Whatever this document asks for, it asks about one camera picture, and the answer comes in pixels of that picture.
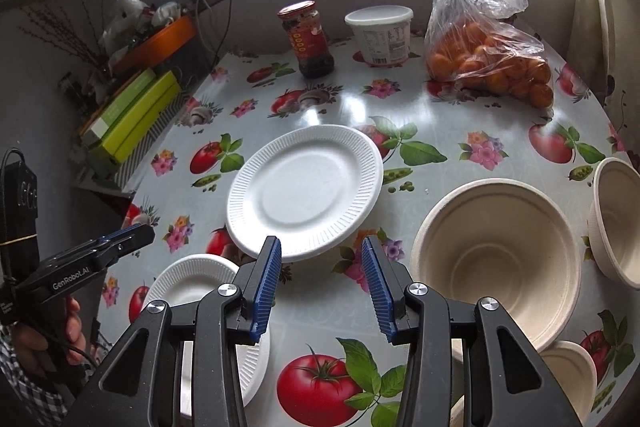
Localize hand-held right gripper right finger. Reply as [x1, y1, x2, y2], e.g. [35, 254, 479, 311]
[361, 234, 583, 427]

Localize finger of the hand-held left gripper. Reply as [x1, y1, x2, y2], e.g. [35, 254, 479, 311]
[96, 225, 145, 249]
[75, 223, 157, 270]

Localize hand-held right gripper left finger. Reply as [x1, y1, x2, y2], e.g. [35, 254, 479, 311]
[75, 236, 282, 427]

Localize small white foam plate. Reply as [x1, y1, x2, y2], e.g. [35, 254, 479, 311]
[142, 253, 271, 418]

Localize large white foam plate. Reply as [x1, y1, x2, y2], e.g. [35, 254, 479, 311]
[225, 125, 385, 264]

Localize large beige paper bowl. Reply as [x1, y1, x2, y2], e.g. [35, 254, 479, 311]
[410, 178, 583, 360]

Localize small beige paper bowl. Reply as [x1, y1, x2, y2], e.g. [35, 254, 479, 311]
[450, 339, 598, 427]

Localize medium beige paper bowl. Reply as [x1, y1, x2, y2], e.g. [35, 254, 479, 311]
[587, 157, 640, 283]

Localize person's left forearm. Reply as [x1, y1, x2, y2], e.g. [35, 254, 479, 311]
[0, 324, 71, 413]

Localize person's left hand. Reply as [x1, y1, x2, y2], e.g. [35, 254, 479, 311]
[10, 296, 83, 379]

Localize striped grey box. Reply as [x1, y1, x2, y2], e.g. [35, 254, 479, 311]
[112, 104, 193, 192]

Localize lime green flat box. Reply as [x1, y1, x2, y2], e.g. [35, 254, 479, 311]
[101, 72, 182, 162]

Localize pale green flat box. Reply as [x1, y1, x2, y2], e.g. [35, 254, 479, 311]
[81, 68, 157, 146]

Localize fruit print tablecloth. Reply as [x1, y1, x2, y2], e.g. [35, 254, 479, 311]
[95, 44, 640, 427]

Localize dried branches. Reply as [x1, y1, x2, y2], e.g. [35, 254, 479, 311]
[20, 0, 111, 72]

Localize orange plastic basin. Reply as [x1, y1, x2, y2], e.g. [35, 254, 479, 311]
[110, 14, 197, 75]

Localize white plastic bags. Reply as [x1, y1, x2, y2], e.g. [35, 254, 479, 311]
[100, 0, 181, 58]

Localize red lid sauce jar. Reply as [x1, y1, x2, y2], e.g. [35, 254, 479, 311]
[278, 1, 336, 79]

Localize white plastic tub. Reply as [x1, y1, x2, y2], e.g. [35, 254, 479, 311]
[344, 6, 415, 68]

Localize clear bag of oranges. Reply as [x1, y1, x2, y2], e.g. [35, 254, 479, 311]
[424, 0, 556, 110]

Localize heart print curtain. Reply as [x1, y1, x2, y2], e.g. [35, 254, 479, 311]
[570, 0, 640, 158]

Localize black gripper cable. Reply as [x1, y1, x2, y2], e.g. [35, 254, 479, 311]
[45, 317, 108, 370]

